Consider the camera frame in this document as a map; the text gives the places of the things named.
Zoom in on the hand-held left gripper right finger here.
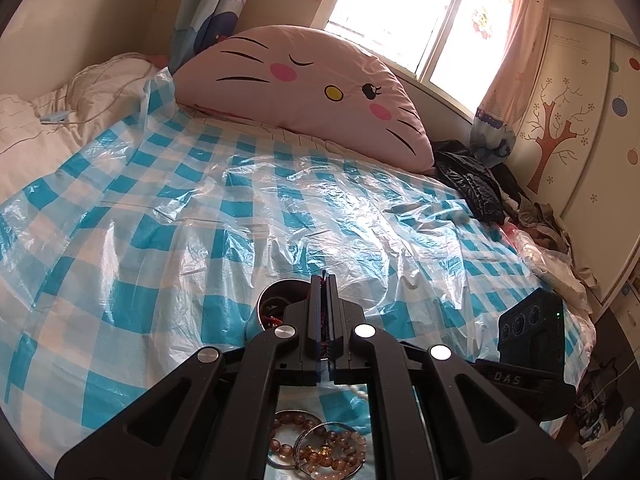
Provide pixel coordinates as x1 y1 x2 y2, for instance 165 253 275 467
326 275 587 480

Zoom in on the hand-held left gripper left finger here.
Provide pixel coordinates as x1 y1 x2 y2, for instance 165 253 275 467
54 275 326 480

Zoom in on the round metal tin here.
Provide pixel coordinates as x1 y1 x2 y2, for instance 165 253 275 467
244 280 313 346

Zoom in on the clear plastic bag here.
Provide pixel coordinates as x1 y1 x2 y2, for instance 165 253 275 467
500 222 591 311

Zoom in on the pile of clothes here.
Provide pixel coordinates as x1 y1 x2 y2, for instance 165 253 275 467
495 160 598 291

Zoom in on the silver bangle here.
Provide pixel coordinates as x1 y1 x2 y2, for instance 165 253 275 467
265 422 361 480

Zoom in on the black puffer jacket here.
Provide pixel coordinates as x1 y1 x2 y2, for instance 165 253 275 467
432 139 506 223

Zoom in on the blue checkered plastic sheet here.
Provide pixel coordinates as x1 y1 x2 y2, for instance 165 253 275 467
0 67 596 466

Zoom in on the white wardrobe with tree decal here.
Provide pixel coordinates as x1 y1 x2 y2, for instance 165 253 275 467
512 15 640 306

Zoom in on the pink cat face pillow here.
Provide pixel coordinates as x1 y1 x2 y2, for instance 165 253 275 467
172 24 435 173

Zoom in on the pink and blue curtain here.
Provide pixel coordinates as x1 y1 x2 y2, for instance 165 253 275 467
470 0 551 166

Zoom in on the cartoon window sticker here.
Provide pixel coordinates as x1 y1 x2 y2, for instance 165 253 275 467
470 7 493 38

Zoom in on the window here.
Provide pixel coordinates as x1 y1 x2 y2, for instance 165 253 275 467
312 0 526 116

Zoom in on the blue whale print curtain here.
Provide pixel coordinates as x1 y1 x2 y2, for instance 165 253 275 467
167 0 251 73

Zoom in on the white quilt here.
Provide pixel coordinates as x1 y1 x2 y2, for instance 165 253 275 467
0 52 173 161

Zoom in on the amber bead bracelet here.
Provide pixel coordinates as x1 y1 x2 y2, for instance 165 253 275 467
300 427 368 478

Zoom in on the brown bead bracelet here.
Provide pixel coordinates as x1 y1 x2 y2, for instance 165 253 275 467
269 410 321 461

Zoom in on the white cable with blue plug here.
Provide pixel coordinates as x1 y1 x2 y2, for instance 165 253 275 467
40 55 156 128

